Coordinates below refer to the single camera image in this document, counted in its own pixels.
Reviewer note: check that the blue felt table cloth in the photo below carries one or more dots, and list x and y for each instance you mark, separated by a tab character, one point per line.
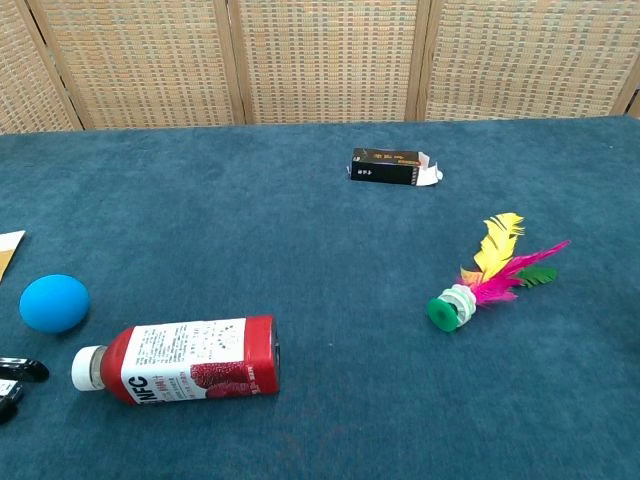
320	260

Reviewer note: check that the black stapler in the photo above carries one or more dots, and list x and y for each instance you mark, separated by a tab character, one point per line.
22	370

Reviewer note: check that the blue ball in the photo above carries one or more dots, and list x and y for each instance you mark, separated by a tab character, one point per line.
54	303

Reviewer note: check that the black cardboard box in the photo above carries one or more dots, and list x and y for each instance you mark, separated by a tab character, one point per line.
382	170

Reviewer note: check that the white and brown envelope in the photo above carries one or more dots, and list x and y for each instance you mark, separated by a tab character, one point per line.
7	252

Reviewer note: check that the colourful shuttlecock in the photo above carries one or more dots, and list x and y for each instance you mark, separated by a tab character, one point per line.
445	312

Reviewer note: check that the red juice bottle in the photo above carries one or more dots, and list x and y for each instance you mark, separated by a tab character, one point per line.
200	357

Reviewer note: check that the woven bamboo folding screen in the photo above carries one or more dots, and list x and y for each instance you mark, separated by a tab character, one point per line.
325	60

